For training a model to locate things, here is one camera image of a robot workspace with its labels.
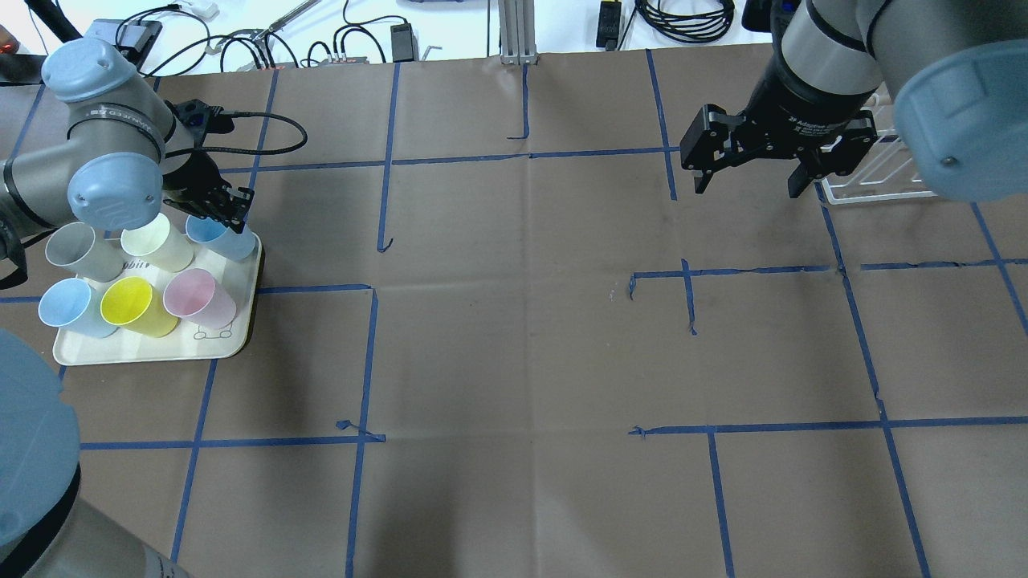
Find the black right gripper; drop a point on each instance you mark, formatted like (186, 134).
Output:
(797, 111)

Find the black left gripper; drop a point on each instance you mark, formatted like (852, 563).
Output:
(195, 175)

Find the light blue plastic cup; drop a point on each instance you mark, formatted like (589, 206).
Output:
(221, 239)

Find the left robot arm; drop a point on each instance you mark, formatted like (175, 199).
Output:
(126, 154)

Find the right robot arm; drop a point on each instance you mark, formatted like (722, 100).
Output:
(956, 72)

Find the cream plastic cup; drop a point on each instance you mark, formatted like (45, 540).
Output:
(160, 244)

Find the pink plastic cup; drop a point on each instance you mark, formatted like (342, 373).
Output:
(196, 296)

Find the yellow plastic cup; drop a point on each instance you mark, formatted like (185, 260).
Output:
(133, 304)

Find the grey plastic cup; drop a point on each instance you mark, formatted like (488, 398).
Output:
(80, 249)

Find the cream serving tray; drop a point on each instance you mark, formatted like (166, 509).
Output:
(188, 341)

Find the black power adapter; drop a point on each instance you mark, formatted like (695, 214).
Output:
(608, 25)
(403, 43)

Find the black tripod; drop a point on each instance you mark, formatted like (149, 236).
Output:
(54, 19)

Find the white wire cup rack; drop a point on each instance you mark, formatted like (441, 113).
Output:
(887, 172)

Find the aluminium frame post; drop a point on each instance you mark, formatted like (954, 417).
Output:
(517, 32)

